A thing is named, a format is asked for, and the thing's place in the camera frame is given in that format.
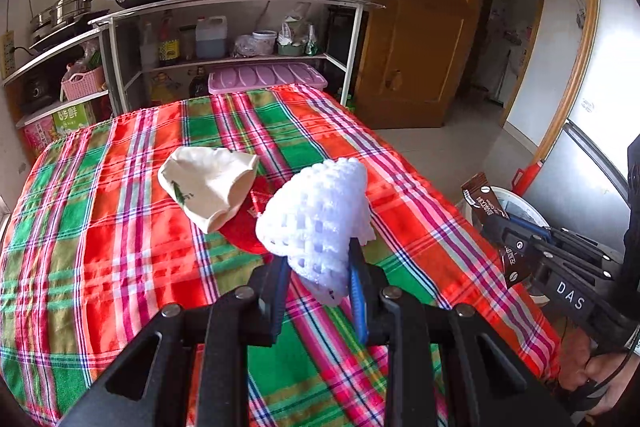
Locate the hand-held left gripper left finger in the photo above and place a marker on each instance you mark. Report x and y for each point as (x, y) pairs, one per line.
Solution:
(272, 302)

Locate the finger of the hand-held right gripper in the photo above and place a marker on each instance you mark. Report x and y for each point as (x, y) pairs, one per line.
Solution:
(565, 242)
(520, 247)

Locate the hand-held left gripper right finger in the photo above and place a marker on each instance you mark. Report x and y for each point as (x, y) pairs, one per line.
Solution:
(358, 297)

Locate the white round trash bin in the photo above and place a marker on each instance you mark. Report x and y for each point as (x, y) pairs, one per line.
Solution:
(520, 207)

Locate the brown coffee sachet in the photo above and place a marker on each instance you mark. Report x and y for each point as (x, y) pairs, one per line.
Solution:
(482, 199)

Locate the white foam fruit net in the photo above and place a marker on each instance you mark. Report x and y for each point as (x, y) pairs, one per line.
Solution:
(315, 217)

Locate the person's right hand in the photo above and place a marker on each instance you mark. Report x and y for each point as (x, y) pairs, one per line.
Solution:
(590, 377)

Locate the red snack packet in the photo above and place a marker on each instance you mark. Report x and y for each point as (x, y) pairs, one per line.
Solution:
(245, 232)

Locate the silver refrigerator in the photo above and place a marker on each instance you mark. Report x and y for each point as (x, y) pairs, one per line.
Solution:
(600, 82)

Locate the plaid tablecloth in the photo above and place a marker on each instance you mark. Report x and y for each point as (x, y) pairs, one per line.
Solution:
(100, 232)

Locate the pink plastic box lid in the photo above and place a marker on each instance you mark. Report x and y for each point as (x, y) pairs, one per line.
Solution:
(265, 78)

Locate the wooden door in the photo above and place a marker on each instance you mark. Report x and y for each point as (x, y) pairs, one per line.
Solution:
(420, 32)

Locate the crumpled clear plastic bag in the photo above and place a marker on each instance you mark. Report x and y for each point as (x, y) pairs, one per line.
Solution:
(244, 47)

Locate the white plastic tub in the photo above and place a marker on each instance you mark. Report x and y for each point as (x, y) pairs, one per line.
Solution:
(264, 43)

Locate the green seasoning packet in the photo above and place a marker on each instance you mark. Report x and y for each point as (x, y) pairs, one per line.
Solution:
(311, 42)

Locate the white jug dark liquid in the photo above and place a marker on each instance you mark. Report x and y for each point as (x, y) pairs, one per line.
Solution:
(211, 42)

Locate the green carton box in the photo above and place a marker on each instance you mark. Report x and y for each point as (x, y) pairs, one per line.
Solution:
(74, 122)

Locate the brown glass jar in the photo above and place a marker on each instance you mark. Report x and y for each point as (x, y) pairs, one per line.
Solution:
(187, 44)

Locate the soy sauce bottle yellow label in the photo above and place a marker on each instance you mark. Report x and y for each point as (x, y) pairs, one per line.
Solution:
(169, 44)

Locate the white plastic bottle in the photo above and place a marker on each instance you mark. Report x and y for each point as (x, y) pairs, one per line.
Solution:
(150, 49)

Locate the narrow grey metal kitchen rack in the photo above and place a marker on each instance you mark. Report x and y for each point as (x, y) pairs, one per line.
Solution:
(106, 72)

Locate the pink carton box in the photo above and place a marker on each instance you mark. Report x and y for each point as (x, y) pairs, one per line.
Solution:
(39, 136)

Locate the pink woven plastic basket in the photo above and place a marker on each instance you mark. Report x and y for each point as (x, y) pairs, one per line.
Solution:
(82, 86)

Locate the black kitchen appliance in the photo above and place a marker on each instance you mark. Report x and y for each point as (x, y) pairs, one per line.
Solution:
(42, 89)

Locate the black induction cooker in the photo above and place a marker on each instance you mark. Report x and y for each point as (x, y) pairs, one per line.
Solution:
(55, 39)

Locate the steel steamer pot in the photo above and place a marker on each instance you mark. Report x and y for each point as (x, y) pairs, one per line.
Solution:
(62, 12)

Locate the wall power socket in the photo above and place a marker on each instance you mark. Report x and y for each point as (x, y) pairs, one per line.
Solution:
(7, 57)

